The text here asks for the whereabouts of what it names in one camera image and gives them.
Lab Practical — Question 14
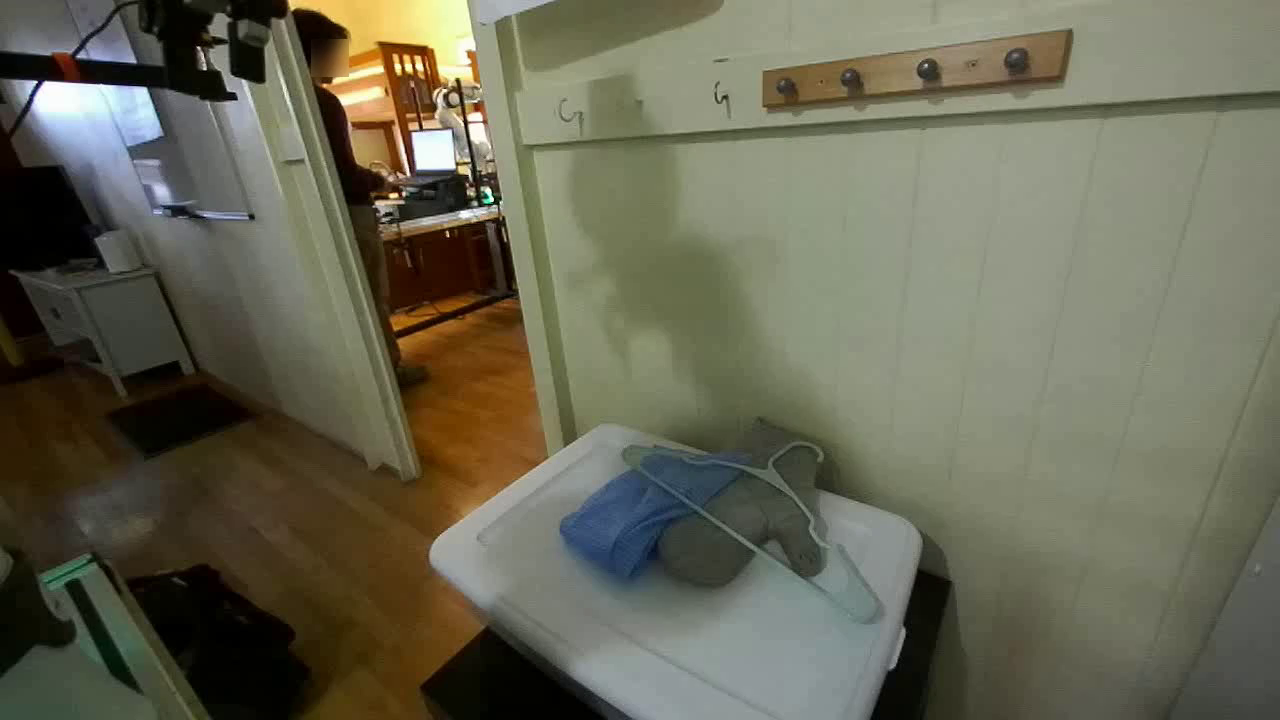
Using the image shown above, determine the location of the clear plastic clothes hanger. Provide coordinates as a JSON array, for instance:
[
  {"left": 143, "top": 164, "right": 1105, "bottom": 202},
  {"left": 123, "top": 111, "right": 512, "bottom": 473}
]
[{"left": 616, "top": 436, "right": 889, "bottom": 629}]

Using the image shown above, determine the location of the robot base platform green light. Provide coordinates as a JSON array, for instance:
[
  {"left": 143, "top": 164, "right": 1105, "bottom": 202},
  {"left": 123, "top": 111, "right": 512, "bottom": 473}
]
[{"left": 0, "top": 545, "right": 207, "bottom": 720}]

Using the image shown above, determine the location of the blue striped cloth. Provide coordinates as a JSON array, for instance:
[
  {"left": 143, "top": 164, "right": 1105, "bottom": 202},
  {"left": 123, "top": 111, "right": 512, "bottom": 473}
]
[{"left": 555, "top": 448, "right": 752, "bottom": 587}]

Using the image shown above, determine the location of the wooden desk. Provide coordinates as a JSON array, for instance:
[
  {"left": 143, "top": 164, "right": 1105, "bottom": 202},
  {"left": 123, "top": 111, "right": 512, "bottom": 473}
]
[{"left": 375, "top": 202, "right": 521, "bottom": 318}]

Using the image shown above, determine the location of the computer monitor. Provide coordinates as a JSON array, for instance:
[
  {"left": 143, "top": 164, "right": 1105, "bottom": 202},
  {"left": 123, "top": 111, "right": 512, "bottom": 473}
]
[{"left": 405, "top": 122, "right": 462, "bottom": 181}]

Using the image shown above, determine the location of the white plastic storage bin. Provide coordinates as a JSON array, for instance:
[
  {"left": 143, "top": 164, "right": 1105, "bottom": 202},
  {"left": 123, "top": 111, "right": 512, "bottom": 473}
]
[{"left": 426, "top": 420, "right": 929, "bottom": 720}]

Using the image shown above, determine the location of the white open door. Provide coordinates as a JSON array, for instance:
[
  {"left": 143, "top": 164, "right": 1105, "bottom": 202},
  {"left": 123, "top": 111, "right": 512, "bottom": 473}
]
[{"left": 197, "top": 11, "right": 423, "bottom": 482}]

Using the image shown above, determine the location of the wooden shelf unit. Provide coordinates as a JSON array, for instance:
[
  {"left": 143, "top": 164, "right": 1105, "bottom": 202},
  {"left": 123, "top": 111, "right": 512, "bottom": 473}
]
[{"left": 370, "top": 37, "right": 449, "bottom": 132}]

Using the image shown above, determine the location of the person in dark shirt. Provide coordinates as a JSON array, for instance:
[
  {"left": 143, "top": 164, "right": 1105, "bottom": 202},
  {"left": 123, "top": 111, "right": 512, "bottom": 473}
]
[{"left": 286, "top": 6, "right": 430, "bottom": 392}]

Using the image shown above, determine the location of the wooden peg rack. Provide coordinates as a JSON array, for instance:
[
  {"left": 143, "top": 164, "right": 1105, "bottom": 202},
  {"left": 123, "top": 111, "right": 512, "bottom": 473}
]
[{"left": 761, "top": 26, "right": 1077, "bottom": 116}]

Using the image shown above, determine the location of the black floor mat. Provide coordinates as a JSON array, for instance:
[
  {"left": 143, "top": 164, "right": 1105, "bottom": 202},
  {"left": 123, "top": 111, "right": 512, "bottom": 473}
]
[{"left": 103, "top": 380, "right": 256, "bottom": 463}]

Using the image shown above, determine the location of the black bag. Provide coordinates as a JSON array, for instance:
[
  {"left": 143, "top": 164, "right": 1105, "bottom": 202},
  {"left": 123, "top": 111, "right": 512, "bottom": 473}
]
[{"left": 128, "top": 558, "right": 312, "bottom": 720}]

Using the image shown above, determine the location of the small white cabinet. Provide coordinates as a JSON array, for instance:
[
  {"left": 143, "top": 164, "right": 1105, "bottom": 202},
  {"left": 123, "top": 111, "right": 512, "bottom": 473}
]
[{"left": 8, "top": 259, "right": 198, "bottom": 400}]

